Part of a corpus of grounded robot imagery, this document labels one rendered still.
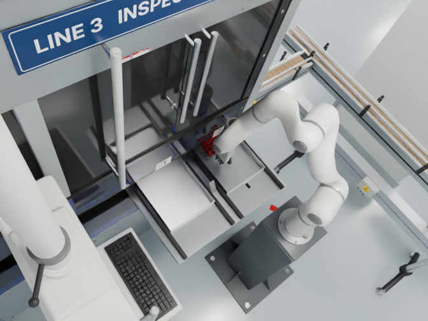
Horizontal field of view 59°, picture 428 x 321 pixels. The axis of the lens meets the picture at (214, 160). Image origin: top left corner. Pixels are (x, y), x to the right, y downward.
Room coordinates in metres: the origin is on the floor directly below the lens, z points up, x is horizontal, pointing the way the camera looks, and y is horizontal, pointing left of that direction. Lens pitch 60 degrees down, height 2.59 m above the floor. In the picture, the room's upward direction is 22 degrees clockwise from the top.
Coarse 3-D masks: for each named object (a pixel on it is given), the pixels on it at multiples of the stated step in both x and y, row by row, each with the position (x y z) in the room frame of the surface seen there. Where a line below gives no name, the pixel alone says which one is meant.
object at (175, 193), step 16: (176, 160) 0.91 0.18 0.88; (160, 176) 0.79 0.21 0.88; (176, 176) 0.82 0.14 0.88; (192, 176) 0.85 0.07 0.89; (144, 192) 0.67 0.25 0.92; (160, 192) 0.71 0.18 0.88; (176, 192) 0.74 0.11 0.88; (192, 192) 0.78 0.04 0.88; (160, 208) 0.64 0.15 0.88; (176, 208) 0.67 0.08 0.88; (192, 208) 0.70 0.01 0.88; (176, 224) 0.59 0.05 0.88
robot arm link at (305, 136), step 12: (264, 96) 0.96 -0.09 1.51; (276, 96) 0.93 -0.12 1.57; (288, 96) 0.94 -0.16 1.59; (264, 108) 0.91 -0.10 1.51; (276, 108) 0.90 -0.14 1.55; (288, 108) 0.89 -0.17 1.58; (264, 120) 0.91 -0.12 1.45; (288, 120) 0.86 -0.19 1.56; (300, 120) 0.85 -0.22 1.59; (288, 132) 0.83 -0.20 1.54; (300, 132) 0.81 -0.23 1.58; (312, 132) 0.82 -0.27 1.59; (300, 144) 0.78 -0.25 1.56; (312, 144) 0.79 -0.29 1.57
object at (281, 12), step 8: (288, 0) 1.18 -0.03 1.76; (280, 8) 1.16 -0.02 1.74; (280, 16) 1.18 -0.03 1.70; (272, 24) 1.16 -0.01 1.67; (272, 32) 1.17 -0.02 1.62; (272, 40) 1.19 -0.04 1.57; (264, 48) 1.16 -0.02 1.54; (264, 56) 1.18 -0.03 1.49; (256, 64) 1.15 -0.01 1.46; (256, 72) 1.17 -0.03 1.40; (248, 80) 1.16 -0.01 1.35; (248, 88) 1.17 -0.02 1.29; (240, 112) 1.18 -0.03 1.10
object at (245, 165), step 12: (240, 144) 1.15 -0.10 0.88; (240, 156) 1.07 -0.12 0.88; (252, 156) 1.10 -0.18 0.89; (216, 168) 0.95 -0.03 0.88; (228, 168) 0.98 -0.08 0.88; (240, 168) 1.01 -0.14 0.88; (252, 168) 1.03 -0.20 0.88; (216, 180) 0.88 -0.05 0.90; (228, 180) 0.91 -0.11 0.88; (240, 180) 0.94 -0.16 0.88; (228, 192) 0.84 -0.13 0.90
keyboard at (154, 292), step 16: (128, 240) 0.45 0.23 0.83; (112, 256) 0.36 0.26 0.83; (128, 256) 0.39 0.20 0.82; (144, 256) 0.41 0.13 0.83; (128, 272) 0.32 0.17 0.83; (144, 272) 0.35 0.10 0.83; (128, 288) 0.26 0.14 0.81; (144, 288) 0.29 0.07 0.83; (160, 288) 0.31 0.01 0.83; (144, 304) 0.22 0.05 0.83; (160, 304) 0.25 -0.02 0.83; (176, 304) 0.28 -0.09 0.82
